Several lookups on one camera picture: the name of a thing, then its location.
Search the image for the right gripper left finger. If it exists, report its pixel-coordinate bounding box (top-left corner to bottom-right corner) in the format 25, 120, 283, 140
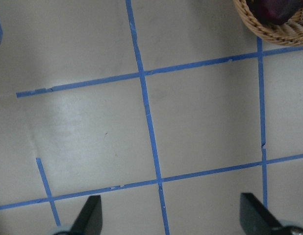
70, 195, 103, 235

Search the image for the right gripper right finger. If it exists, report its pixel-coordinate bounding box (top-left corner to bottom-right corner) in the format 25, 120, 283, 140
239, 192, 283, 235

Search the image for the red apple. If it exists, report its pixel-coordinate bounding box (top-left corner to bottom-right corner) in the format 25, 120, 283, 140
247, 0, 303, 25

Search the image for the wicker basket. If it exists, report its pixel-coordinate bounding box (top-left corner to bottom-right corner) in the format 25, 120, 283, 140
233, 0, 303, 47

